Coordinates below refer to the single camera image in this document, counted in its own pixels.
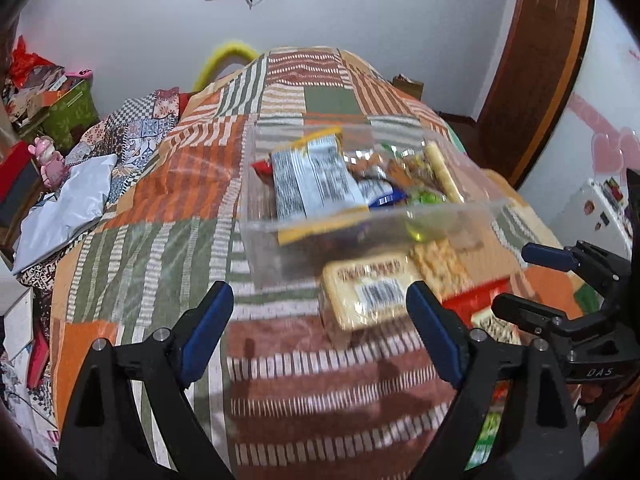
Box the long wafer packet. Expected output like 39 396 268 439
424 142 463 206

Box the small cardboard box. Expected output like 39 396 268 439
391 74 425 101

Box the clear peanut cracker packet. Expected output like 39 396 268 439
410 237 473 301

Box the pink heart wall decoration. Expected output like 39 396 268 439
570 92 640 173

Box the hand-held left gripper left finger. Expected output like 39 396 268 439
57 280 236 480

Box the white yellow snack packet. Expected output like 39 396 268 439
269 127 371 246

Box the pile of patterned gift bags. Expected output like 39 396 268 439
2 67 68 126

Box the floral checked quilt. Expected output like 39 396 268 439
65 87 181 196

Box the red snack packet white label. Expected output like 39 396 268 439
442 280 523 346

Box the brown wooden door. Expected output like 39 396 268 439
475 0 596 191

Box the green candy packet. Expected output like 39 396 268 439
407 187 448 206

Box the green patterned box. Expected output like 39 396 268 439
40 80 98 151

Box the orange cookie packet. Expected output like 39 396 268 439
395 152 426 186

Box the cracker box with barcode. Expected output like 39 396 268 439
320 255 423 346

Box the red plastic bag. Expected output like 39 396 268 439
10 35 56 86

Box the white refrigerator with magnets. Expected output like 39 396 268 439
547 177 636 261

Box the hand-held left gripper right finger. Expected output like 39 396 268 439
406 280 586 480

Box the green white snack packet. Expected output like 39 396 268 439
467 410 503 466

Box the red gift box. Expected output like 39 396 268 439
0 140 38 226

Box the stack of books and papers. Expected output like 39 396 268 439
0 275 61 461

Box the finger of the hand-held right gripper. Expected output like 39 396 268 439
492 294 583 337
522 241 633 291

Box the pastry packet with green label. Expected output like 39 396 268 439
345 147 398 181

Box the pink rabbit toy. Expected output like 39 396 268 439
27 136 71 188

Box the clear plastic container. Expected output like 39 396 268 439
239 112 511 288

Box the orange green patchwork blanket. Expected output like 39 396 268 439
50 46 601 480

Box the yellow curved foam tube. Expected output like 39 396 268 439
194 40 261 93

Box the blue white striped snack packet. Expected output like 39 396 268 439
357 180 408 208

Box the white cloth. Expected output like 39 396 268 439
12 152 118 273

